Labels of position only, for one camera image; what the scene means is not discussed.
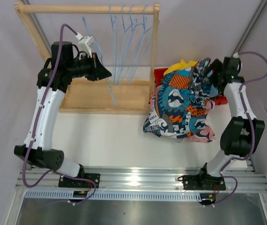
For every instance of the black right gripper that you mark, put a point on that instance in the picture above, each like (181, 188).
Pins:
(217, 67)

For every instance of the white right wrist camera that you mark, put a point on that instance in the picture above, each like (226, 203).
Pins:
(235, 55)

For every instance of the slotted cable duct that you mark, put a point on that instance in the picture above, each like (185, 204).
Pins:
(116, 195)

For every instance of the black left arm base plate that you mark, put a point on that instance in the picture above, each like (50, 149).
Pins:
(72, 183)

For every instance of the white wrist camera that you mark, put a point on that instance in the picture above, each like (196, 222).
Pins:
(235, 55)
(84, 43)

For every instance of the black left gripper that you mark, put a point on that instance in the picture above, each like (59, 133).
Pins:
(97, 70)

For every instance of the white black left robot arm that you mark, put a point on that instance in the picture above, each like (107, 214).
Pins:
(72, 61)

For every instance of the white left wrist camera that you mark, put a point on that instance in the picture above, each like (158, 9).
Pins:
(84, 43)

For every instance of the yellow shorts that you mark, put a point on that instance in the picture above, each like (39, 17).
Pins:
(181, 65)

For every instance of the wooden clothes rack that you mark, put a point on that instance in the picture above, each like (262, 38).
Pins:
(93, 97)

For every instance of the pink white patterned shorts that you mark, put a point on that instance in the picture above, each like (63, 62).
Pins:
(184, 123)

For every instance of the red plastic bin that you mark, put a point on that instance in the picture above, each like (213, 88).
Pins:
(158, 75)

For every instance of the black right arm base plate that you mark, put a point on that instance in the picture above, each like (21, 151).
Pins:
(197, 182)

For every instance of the blue orange patchwork shorts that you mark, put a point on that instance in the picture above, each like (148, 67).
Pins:
(188, 82)

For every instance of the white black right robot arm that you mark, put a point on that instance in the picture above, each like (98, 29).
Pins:
(241, 137)

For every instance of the aluminium mounting rail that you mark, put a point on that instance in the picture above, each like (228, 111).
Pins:
(165, 179)

